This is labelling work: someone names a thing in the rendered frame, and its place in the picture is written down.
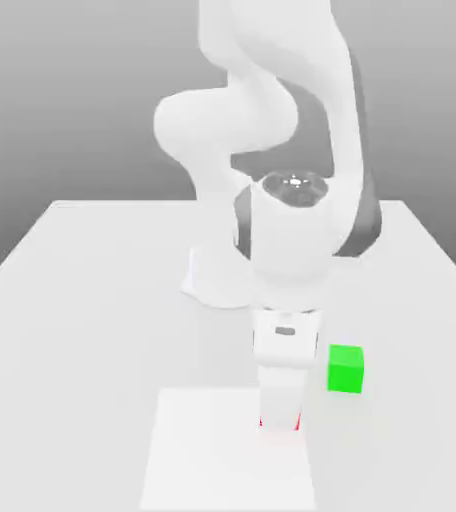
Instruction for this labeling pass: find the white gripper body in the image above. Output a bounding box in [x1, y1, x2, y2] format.
[252, 309, 322, 369]

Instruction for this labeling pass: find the small green cube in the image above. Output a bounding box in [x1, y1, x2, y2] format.
[326, 343, 365, 395]

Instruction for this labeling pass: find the small red cube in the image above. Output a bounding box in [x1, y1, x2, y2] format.
[258, 413, 303, 433]

